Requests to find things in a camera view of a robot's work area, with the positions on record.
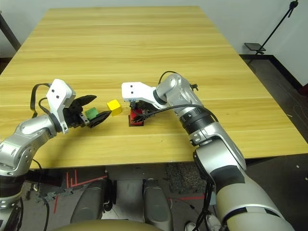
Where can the green wooden block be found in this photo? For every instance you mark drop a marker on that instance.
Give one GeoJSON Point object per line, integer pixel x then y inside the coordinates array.
{"type": "Point", "coordinates": [91, 113]}

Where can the grey robot leg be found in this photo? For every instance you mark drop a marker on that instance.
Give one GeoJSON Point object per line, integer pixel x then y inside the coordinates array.
{"type": "Point", "coordinates": [156, 207]}
{"type": "Point", "coordinates": [89, 204]}

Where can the grey robot left leg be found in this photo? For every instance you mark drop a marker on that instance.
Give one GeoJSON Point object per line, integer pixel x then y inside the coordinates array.
{"type": "Point", "coordinates": [89, 204]}

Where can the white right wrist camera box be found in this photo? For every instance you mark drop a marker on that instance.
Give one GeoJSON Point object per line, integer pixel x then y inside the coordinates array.
{"type": "Point", "coordinates": [134, 90]}

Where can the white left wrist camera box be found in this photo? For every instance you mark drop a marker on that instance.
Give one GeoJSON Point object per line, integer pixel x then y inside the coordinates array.
{"type": "Point", "coordinates": [59, 92]}

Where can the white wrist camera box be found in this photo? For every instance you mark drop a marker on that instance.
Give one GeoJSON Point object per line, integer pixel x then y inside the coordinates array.
{"type": "Point", "coordinates": [59, 92]}
{"type": "Point", "coordinates": [134, 90]}

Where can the grey foot pedal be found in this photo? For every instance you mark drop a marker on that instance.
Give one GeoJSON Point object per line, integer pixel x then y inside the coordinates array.
{"type": "Point", "coordinates": [211, 200]}

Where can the grey table base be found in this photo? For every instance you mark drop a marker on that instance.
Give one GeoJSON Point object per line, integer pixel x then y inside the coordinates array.
{"type": "Point", "coordinates": [130, 192]}

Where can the black stand tray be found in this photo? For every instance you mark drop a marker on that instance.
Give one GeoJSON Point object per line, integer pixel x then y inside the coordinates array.
{"type": "Point", "coordinates": [253, 47]}

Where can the olive robot torso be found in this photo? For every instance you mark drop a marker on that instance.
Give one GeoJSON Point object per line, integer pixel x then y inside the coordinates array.
{"type": "Point", "coordinates": [103, 226]}

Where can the black square marker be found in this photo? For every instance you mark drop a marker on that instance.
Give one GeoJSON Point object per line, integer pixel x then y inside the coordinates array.
{"type": "Point", "coordinates": [128, 122]}

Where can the grey speckled floor mat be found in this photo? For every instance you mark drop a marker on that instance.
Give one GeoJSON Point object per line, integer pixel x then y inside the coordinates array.
{"type": "Point", "coordinates": [183, 178]}

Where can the black slanted furniture leg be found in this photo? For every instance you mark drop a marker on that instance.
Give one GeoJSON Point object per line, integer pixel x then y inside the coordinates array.
{"type": "Point", "coordinates": [8, 31]}

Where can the white sneaker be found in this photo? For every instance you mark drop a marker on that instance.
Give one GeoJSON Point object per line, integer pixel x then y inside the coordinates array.
{"type": "Point", "coordinates": [190, 226]}
{"type": "Point", "coordinates": [213, 222]}

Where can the grey robot right leg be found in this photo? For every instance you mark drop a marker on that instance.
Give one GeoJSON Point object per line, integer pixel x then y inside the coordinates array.
{"type": "Point", "coordinates": [156, 207]}

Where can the yellow wooden block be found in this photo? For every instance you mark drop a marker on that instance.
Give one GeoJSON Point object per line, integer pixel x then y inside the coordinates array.
{"type": "Point", "coordinates": [114, 107]}

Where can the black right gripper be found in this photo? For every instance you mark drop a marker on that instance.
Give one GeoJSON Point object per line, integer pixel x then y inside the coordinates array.
{"type": "Point", "coordinates": [146, 107]}

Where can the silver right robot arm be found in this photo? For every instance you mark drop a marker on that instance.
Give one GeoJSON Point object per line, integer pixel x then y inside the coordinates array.
{"type": "Point", "coordinates": [216, 144]}

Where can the black tripod stand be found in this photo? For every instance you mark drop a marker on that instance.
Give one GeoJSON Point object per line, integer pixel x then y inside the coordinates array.
{"type": "Point", "coordinates": [276, 28]}

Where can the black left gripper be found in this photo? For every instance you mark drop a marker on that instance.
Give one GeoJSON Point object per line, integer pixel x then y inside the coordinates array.
{"type": "Point", "coordinates": [72, 115]}

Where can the red wooden block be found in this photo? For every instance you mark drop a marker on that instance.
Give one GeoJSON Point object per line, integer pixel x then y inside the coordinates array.
{"type": "Point", "coordinates": [136, 112]}

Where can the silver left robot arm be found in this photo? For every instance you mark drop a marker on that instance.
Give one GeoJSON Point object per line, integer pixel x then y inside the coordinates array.
{"type": "Point", "coordinates": [31, 130]}

